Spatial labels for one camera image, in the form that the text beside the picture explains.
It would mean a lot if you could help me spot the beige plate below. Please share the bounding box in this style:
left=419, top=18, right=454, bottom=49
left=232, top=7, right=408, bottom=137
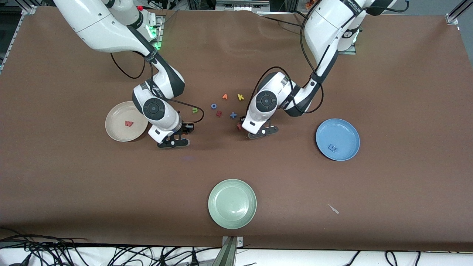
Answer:
left=105, top=101, right=149, bottom=142

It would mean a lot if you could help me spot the green plate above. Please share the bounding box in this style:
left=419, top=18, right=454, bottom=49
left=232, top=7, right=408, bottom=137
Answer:
left=208, top=179, right=257, bottom=230

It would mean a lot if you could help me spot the blue plate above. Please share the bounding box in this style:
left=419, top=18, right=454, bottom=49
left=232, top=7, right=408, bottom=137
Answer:
left=315, top=118, right=361, bottom=161

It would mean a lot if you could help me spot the gray power strip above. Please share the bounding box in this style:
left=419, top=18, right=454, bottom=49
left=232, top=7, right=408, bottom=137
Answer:
left=215, top=0, right=271, bottom=12

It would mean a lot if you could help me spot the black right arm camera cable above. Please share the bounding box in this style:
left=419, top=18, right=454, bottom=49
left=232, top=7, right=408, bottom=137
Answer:
left=110, top=52, right=204, bottom=125

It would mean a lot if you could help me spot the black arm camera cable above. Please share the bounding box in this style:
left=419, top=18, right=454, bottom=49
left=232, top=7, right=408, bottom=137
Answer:
left=110, top=52, right=204, bottom=125
left=244, top=0, right=409, bottom=116

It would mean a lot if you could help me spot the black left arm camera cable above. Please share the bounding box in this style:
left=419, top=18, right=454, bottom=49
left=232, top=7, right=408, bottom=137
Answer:
left=244, top=0, right=409, bottom=116

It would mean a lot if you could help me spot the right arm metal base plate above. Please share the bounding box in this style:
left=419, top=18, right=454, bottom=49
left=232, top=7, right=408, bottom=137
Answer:
left=146, top=16, right=164, bottom=51

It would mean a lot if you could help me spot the black base cable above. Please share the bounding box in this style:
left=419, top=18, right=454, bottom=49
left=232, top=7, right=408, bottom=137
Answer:
left=259, top=14, right=311, bottom=30

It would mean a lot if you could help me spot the aluminium profile post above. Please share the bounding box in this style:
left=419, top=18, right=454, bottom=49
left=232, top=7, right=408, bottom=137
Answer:
left=221, top=236, right=244, bottom=266

